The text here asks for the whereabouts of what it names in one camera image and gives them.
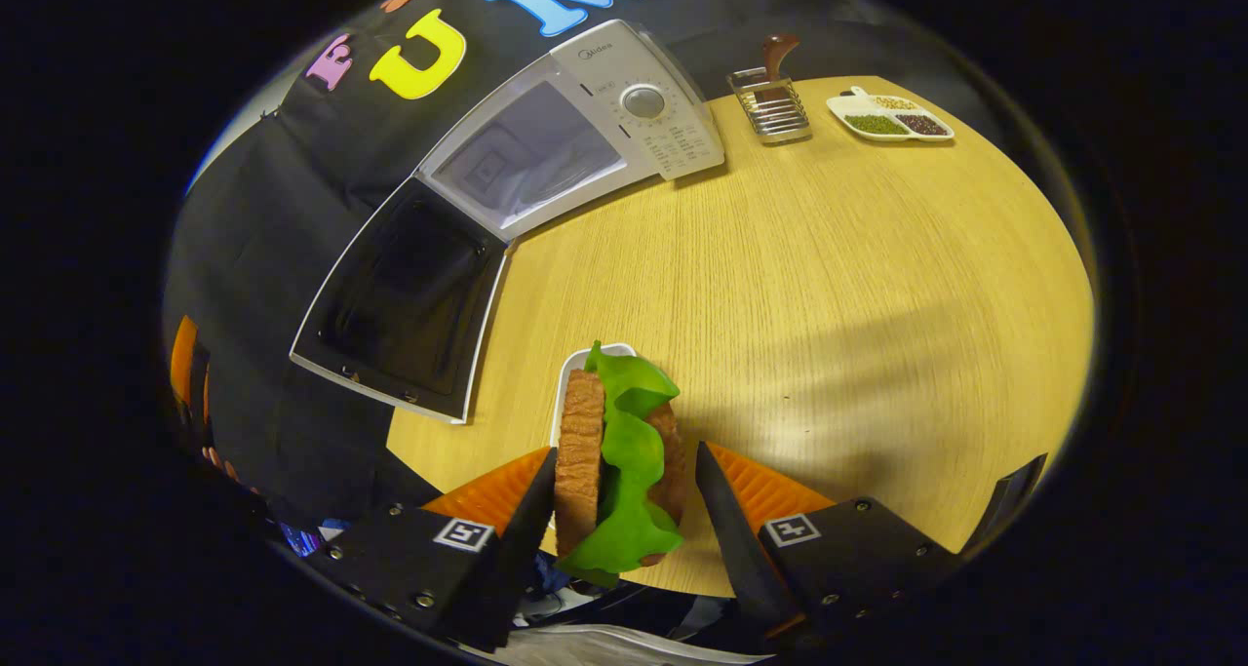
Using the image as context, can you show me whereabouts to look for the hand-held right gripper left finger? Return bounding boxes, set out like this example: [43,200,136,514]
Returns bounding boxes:
[327,447,559,652]

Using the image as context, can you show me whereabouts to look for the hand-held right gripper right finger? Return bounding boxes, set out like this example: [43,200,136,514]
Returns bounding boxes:
[694,442,961,647]

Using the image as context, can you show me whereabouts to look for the toast sandwich with green lettuce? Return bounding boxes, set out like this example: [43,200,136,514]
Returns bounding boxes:
[554,342,688,589]

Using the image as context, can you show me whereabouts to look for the white microwave oven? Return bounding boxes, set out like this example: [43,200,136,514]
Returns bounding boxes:
[290,20,727,425]

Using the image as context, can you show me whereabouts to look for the black backdrop cloth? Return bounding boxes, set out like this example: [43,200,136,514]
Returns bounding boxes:
[161,0,976,530]

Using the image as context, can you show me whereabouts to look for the person's clothing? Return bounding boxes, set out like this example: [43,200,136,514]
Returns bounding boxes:
[283,520,781,666]

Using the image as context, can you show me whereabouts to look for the small white tray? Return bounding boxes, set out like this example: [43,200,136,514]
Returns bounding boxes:
[549,342,640,452]

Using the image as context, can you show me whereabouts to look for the white divided dish with beans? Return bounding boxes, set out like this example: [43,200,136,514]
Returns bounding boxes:
[827,86,955,143]

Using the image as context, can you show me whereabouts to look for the metal utensil holder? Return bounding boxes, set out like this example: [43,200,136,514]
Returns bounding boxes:
[726,66,813,147]

